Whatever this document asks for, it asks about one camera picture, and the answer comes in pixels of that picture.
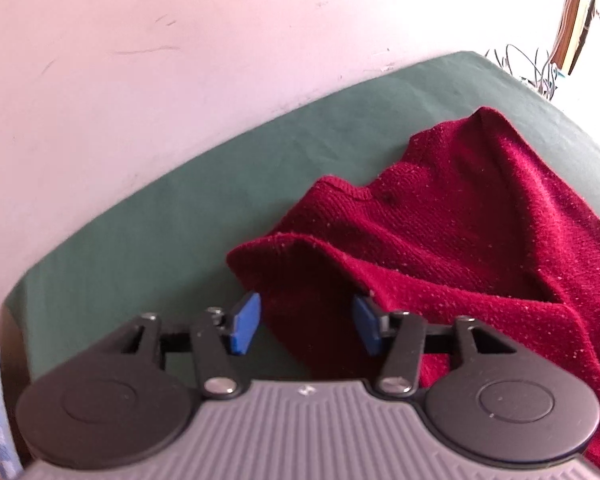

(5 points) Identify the grey usb cable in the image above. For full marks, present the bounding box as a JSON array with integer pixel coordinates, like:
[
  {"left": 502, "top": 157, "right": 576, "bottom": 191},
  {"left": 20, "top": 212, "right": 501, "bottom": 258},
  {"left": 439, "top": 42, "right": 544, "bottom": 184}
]
[{"left": 484, "top": 43, "right": 566, "bottom": 99}]

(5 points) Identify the wooden door frame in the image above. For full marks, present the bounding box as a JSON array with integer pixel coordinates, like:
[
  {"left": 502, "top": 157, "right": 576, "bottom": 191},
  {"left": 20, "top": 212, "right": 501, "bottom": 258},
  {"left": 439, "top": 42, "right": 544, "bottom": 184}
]
[{"left": 550, "top": 0, "right": 580, "bottom": 68}]

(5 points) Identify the dark red knit sweater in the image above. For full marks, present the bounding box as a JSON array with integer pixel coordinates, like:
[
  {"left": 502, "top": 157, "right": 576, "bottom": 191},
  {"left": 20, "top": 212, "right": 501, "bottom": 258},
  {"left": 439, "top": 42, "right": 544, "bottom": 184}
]
[{"left": 226, "top": 107, "right": 600, "bottom": 468}]

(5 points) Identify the green table cloth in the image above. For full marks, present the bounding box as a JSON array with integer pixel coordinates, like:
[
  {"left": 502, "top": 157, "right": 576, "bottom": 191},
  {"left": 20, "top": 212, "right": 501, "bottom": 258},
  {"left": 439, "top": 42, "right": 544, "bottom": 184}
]
[{"left": 6, "top": 52, "right": 600, "bottom": 377}]

